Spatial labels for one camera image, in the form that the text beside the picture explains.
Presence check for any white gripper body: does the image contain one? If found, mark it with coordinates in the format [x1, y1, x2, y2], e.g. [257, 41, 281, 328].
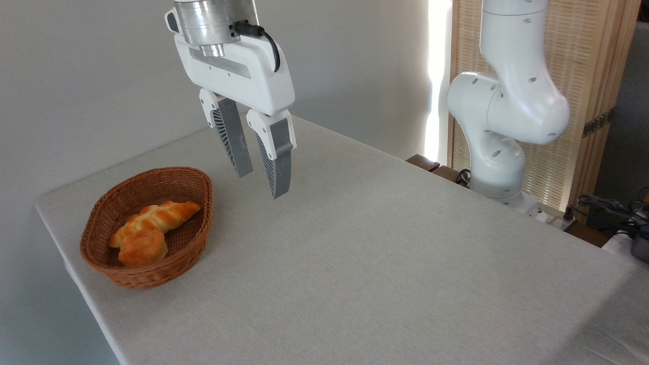
[174, 34, 296, 117]

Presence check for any dark brown wooden block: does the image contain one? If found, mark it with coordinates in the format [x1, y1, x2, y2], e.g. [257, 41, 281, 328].
[432, 165, 470, 187]
[406, 154, 441, 173]

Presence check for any brass screen hinge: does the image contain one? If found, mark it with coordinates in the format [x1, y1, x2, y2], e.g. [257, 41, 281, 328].
[582, 108, 616, 138]

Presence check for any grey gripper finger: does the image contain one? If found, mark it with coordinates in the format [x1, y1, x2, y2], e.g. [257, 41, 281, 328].
[199, 88, 254, 178]
[246, 109, 297, 200]

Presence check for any twisted golden bread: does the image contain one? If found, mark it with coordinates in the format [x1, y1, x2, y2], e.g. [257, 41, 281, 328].
[109, 201, 202, 248]

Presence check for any wooden slatted folding screen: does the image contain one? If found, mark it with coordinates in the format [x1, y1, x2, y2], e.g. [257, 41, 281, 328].
[449, 0, 642, 226]

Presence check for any black cable bundle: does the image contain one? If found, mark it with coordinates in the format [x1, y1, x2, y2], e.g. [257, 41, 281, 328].
[572, 194, 649, 235]

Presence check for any round orange bread bun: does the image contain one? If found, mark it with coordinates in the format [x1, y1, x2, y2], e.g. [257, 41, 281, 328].
[118, 227, 169, 268]

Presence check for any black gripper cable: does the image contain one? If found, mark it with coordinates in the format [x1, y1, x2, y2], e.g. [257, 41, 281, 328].
[233, 20, 281, 72]

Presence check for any brown wicker basket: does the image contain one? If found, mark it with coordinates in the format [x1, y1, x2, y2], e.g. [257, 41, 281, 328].
[80, 167, 214, 289]

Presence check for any white power strip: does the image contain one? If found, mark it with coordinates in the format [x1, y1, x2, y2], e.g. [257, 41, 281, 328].
[537, 209, 577, 232]

